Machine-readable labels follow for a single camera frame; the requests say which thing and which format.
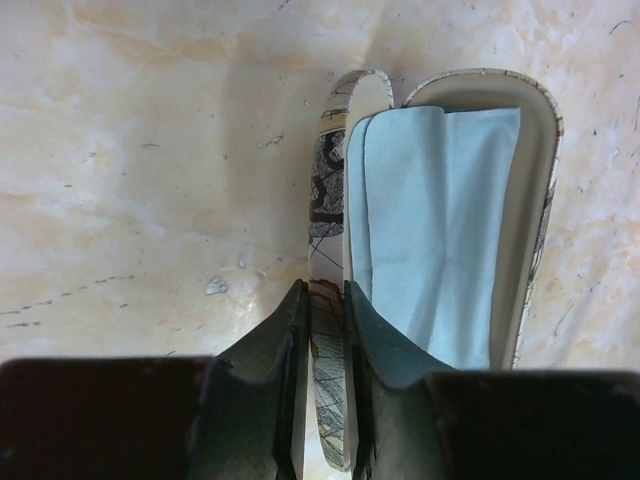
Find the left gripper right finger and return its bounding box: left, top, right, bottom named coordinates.
left=344, top=282, right=639, bottom=479

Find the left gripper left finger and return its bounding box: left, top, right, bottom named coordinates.
left=1, top=281, right=310, bottom=479

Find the grey patterned glasses case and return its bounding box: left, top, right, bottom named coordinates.
left=308, top=69, right=563, bottom=472

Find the narrow blue cleaning cloth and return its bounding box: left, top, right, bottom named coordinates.
left=346, top=106, right=521, bottom=369

